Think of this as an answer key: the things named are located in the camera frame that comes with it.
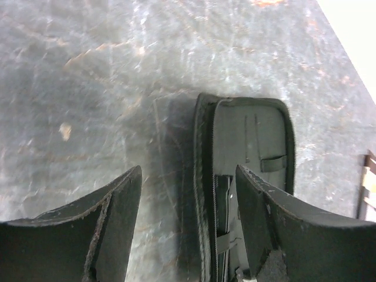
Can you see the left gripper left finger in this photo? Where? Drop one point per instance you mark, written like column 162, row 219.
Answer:
column 88, row 239

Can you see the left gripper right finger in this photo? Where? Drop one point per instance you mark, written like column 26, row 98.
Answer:
column 314, row 244

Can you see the black zippered tool case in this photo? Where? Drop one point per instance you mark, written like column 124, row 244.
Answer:
column 241, row 146

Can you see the aluminium frame rail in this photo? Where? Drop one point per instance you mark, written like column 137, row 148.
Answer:
column 366, row 198

